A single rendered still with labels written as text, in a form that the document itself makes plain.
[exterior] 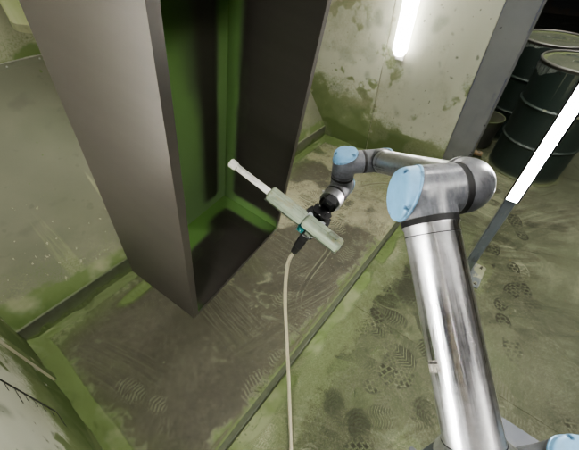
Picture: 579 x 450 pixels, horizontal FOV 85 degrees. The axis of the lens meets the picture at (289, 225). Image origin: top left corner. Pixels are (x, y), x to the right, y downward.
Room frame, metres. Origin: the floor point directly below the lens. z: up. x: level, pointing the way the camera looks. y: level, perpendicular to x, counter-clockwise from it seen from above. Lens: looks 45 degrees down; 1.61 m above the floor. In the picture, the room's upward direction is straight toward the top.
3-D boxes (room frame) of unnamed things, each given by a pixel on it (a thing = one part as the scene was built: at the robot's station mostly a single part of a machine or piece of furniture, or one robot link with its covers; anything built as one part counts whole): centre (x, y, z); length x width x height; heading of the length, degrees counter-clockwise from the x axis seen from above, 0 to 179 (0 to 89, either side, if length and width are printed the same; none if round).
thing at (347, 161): (1.04, -0.22, 0.92); 0.12 x 0.09 x 0.12; 99
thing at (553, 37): (3.04, -2.28, 0.86); 0.54 x 0.54 x 0.01
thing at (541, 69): (2.40, -2.11, 0.44); 0.59 x 0.58 x 0.89; 157
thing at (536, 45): (3.04, -2.28, 0.44); 0.59 x 0.58 x 0.89; 43
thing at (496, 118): (2.82, -1.87, 0.14); 0.31 x 0.29 x 0.28; 142
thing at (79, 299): (1.77, 0.49, 0.11); 2.70 x 0.02 x 0.13; 142
